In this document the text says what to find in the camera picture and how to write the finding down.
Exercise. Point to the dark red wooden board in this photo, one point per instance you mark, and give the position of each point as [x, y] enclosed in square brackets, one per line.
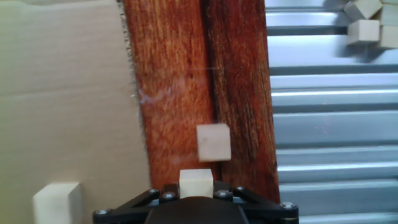
[174, 77]

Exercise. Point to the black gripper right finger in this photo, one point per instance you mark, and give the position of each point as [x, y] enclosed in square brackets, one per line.
[261, 205]

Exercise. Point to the brown cardboard sheet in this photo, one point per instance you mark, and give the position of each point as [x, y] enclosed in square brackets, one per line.
[62, 109]

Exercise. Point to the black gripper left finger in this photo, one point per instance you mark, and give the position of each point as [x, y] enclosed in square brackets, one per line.
[136, 202]

